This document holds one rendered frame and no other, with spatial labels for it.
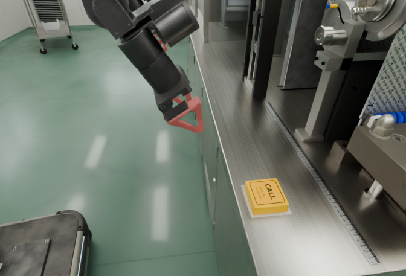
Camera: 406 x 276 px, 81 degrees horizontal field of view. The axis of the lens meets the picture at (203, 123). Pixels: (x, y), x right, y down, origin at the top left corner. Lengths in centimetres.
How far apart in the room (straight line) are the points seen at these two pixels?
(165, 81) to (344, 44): 40
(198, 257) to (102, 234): 57
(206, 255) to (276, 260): 101
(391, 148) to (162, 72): 43
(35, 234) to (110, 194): 52
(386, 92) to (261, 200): 35
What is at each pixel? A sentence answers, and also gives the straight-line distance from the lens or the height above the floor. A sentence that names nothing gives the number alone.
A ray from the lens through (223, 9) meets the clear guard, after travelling 148.
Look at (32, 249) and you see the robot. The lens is 141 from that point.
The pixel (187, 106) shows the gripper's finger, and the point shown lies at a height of 111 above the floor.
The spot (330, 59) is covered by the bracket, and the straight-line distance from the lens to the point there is 61.
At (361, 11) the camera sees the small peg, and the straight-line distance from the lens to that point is 59.
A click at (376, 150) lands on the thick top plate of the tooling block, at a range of 55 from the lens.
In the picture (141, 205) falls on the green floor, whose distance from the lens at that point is 168.
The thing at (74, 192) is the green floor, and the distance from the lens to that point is 191.
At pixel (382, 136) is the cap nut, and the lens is 57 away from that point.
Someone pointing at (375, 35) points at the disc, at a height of 119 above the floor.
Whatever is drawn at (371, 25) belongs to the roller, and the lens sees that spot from 61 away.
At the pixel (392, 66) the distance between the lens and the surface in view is 61.
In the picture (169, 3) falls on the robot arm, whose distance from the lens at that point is 40.
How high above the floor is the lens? 132
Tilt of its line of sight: 35 degrees down
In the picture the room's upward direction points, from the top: straight up
